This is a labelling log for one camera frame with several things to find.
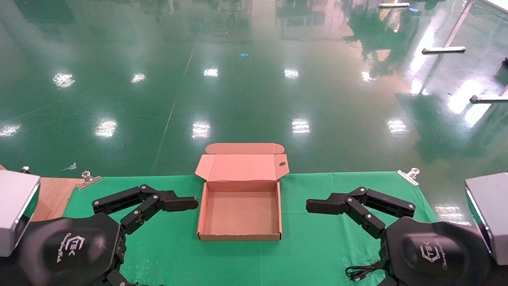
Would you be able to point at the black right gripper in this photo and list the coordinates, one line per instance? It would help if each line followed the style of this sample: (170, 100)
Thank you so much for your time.
(432, 254)

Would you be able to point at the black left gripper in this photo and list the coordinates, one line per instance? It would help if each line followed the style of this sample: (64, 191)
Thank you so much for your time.
(71, 246)

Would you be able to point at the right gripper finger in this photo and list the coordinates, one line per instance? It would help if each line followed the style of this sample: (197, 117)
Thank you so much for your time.
(325, 204)

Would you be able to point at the open brown cardboard box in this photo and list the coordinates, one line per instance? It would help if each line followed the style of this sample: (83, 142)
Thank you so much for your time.
(240, 214)

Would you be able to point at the green table cloth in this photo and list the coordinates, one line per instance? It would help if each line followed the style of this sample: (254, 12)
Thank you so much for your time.
(309, 250)

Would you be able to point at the silver metal binder clip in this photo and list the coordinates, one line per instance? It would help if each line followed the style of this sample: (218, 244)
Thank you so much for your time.
(409, 176)
(88, 179)

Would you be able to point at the clear plastic scrap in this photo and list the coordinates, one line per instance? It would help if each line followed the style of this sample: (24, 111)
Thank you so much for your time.
(70, 167)

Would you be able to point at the white metal stand foot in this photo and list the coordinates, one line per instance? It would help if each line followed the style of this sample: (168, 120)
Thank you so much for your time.
(488, 97)

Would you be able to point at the white metal stand leg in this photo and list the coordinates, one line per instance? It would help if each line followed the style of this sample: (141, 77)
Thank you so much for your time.
(444, 49)

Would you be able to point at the short white metal bar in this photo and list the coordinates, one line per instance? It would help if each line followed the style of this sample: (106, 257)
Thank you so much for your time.
(393, 5)

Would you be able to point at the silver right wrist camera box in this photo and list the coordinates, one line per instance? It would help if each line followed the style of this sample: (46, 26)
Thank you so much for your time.
(490, 214)

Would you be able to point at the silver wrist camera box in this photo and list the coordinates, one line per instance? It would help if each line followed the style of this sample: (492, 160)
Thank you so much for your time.
(490, 214)
(16, 210)

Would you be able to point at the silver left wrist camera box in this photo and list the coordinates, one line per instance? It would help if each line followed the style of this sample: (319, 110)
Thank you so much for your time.
(16, 210)

